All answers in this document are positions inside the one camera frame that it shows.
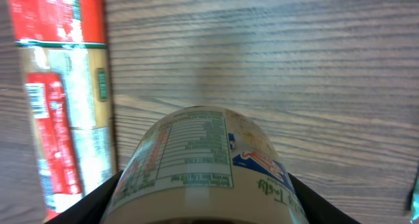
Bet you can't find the teal tissue pack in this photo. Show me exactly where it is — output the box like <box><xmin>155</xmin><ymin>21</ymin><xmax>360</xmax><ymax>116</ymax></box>
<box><xmin>410</xmin><ymin>176</ymin><xmax>419</xmax><ymax>223</ymax></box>

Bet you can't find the orange spaghetti package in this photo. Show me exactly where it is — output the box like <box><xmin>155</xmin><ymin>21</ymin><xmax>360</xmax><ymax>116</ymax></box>
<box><xmin>8</xmin><ymin>0</ymin><xmax>117</xmax><ymax>219</ymax></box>

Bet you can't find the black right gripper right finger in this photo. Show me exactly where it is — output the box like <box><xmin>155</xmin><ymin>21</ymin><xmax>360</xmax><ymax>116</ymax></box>
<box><xmin>288</xmin><ymin>173</ymin><xmax>360</xmax><ymax>224</ymax></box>

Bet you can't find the green lid jar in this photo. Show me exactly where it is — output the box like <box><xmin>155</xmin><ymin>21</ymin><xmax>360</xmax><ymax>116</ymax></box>
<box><xmin>101</xmin><ymin>106</ymin><xmax>308</xmax><ymax>223</ymax></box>

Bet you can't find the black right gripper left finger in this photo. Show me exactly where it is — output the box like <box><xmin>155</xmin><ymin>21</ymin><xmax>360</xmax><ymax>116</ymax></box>
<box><xmin>46</xmin><ymin>171</ymin><xmax>122</xmax><ymax>224</ymax></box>

